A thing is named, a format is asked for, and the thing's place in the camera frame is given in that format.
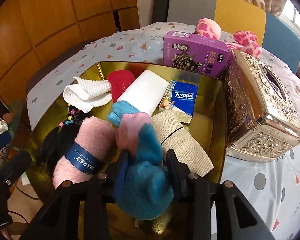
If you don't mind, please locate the pink towel blue band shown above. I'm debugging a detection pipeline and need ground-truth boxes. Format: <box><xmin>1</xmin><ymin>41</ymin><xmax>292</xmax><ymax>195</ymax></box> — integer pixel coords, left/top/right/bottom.
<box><xmin>52</xmin><ymin>116</ymin><xmax>115</xmax><ymax>188</ymax></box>

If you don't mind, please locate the blue and pink plush toy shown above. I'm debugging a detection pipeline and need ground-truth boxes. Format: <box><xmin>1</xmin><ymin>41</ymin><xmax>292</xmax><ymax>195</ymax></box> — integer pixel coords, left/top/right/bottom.
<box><xmin>107</xmin><ymin>101</ymin><xmax>174</xmax><ymax>220</ymax></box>

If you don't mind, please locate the beige elastic bandage roll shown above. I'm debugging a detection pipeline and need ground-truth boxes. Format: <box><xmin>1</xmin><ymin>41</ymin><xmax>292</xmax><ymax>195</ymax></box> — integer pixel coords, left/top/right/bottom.
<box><xmin>152</xmin><ymin>111</ymin><xmax>214</xmax><ymax>177</ymax></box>

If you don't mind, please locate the black hair extension with beads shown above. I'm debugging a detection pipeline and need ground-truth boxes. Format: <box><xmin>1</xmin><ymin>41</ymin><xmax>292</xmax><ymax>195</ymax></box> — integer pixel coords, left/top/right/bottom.
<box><xmin>36</xmin><ymin>105</ymin><xmax>90</xmax><ymax>176</ymax></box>

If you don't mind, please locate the white soft oblong pad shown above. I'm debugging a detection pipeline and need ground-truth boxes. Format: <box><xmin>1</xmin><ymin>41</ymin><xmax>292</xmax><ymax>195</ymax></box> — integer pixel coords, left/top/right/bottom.
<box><xmin>117</xmin><ymin>70</ymin><xmax>169</xmax><ymax>116</ymax></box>

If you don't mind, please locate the white knitted cloth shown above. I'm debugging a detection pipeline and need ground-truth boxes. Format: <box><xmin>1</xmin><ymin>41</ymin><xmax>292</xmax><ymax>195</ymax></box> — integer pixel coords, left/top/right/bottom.
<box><xmin>63</xmin><ymin>77</ymin><xmax>112</xmax><ymax>113</ymax></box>

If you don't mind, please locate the blue Tempo tissue pack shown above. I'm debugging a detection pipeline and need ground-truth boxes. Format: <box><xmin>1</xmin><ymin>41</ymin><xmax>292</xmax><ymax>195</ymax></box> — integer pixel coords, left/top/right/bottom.
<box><xmin>159</xmin><ymin>80</ymin><xmax>198</xmax><ymax>124</ymax></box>

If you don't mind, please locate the red fuzzy pad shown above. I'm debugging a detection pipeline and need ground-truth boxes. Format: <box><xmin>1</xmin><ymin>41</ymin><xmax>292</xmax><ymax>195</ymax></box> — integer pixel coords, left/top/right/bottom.
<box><xmin>108</xmin><ymin>70</ymin><xmax>135</xmax><ymax>103</ymax></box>

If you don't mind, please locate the gold metal tray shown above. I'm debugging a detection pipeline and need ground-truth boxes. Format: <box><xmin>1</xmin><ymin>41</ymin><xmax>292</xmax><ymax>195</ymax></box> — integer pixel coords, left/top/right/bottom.
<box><xmin>25</xmin><ymin>61</ymin><xmax>227</xmax><ymax>239</ymax></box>

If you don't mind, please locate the ornate silver tissue box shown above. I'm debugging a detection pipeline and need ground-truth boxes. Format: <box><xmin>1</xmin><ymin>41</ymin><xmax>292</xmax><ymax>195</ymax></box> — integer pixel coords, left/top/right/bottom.
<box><xmin>222</xmin><ymin>49</ymin><xmax>300</xmax><ymax>163</ymax></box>

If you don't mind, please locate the patterned white tablecloth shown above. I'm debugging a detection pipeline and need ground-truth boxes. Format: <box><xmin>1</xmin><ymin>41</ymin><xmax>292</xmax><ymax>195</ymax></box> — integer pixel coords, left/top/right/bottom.
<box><xmin>26</xmin><ymin>22</ymin><xmax>300</xmax><ymax>239</ymax></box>

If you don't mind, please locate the purple snack box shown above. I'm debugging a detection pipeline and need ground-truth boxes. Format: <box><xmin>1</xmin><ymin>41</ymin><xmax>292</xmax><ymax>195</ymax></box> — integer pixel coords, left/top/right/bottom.
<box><xmin>163</xmin><ymin>31</ymin><xmax>230</xmax><ymax>77</ymax></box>

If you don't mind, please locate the pink spotted plush toy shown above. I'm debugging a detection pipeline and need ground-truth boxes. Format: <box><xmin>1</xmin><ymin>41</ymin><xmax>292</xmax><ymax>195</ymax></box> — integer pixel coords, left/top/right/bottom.
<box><xmin>194</xmin><ymin>18</ymin><xmax>262</xmax><ymax>58</ymax></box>

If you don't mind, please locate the grey yellow blue chair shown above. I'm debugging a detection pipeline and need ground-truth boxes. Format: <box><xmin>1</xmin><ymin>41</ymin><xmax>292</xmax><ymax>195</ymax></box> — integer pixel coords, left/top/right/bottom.
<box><xmin>167</xmin><ymin>0</ymin><xmax>300</xmax><ymax>74</ymax></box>

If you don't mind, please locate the window with bars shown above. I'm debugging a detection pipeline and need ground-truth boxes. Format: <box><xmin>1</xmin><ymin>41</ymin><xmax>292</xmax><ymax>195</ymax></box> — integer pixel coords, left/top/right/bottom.
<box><xmin>280</xmin><ymin>0</ymin><xmax>300</xmax><ymax>30</ymax></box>

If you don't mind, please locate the black cable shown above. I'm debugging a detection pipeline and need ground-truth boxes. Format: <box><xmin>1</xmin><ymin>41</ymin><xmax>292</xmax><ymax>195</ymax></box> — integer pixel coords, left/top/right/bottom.
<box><xmin>7</xmin><ymin>184</ymin><xmax>41</xmax><ymax>225</ymax></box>

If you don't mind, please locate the wooden cabinet wall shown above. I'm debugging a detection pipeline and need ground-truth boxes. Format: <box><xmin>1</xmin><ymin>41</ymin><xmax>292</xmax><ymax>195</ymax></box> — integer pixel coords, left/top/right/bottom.
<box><xmin>0</xmin><ymin>0</ymin><xmax>139</xmax><ymax>125</ymax></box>

